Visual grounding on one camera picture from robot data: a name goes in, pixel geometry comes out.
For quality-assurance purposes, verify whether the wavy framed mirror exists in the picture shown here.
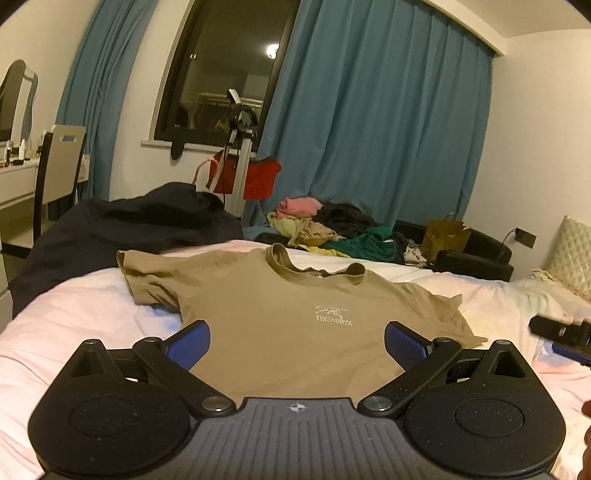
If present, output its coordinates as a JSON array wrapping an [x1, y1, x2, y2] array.
[[0, 59, 39, 144]]

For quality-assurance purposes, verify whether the person's right forearm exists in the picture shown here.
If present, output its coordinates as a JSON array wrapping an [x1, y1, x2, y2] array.
[[581, 401, 591, 480]]

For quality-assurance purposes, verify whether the pink garment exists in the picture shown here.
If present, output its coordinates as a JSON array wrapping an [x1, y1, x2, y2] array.
[[276, 197, 324, 220]]

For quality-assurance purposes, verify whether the beige garment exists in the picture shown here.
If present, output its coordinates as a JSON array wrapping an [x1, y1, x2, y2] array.
[[288, 219, 347, 247]]

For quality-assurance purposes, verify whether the wide blue curtain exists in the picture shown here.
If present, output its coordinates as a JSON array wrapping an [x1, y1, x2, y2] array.
[[242, 0, 492, 245]]

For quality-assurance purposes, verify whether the dark navy cloth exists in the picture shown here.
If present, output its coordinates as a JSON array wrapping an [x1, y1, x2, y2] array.
[[11, 182, 245, 319]]

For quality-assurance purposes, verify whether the green garment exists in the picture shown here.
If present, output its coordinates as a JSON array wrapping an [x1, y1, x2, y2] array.
[[323, 225, 407, 264]]

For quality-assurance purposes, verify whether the cream quilted pillow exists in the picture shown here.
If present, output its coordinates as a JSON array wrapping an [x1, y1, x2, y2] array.
[[545, 215, 591, 296]]

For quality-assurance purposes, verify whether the red cloth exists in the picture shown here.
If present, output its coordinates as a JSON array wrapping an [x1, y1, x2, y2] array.
[[205, 157, 282, 201]]

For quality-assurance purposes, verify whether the pastel bed sheet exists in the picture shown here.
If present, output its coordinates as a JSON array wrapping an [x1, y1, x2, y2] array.
[[0, 239, 591, 480]]

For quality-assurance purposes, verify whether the black sofa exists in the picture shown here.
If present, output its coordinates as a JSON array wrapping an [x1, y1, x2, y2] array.
[[392, 220, 514, 282]]

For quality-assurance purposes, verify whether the tan printed t-shirt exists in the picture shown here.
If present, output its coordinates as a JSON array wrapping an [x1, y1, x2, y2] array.
[[116, 244, 489, 402]]

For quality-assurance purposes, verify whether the black garment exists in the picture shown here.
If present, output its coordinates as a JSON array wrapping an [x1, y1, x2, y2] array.
[[316, 202, 377, 236]]

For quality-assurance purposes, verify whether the beige backed chair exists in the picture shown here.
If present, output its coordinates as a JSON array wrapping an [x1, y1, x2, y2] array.
[[32, 124, 88, 245]]

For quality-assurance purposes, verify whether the narrow blue curtain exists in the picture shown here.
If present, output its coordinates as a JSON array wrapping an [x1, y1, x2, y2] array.
[[55, 0, 155, 201]]

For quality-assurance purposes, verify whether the brown paper bag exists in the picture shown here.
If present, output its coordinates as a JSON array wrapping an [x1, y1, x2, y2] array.
[[422, 213, 472, 261]]

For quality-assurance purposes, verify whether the pale yellow garment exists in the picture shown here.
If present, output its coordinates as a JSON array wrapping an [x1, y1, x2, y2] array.
[[268, 215, 301, 237]]

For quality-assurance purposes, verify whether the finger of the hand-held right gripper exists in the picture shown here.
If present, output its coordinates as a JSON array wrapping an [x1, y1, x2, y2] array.
[[529, 315, 591, 367]]

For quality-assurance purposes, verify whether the white dresser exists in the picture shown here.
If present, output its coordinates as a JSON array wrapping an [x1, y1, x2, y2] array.
[[0, 154, 90, 259]]

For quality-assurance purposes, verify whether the cluster of cosmetic bottles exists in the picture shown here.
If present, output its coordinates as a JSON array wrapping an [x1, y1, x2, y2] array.
[[0, 138, 34, 167]]

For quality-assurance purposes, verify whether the white patterned cloth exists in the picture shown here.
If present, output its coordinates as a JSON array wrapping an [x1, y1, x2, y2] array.
[[404, 244, 430, 267]]

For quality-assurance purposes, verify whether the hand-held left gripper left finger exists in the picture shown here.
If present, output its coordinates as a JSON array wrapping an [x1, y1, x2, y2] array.
[[65, 322, 237, 415]]

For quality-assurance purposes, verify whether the dark framed window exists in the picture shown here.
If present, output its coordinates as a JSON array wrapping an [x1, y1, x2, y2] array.
[[154, 0, 301, 148]]

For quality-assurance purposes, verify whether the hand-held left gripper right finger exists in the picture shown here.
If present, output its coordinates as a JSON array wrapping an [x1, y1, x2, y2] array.
[[360, 322, 530, 413]]

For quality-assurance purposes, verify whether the garment steamer stand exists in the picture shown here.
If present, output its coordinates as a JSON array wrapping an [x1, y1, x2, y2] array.
[[203, 89, 262, 217]]

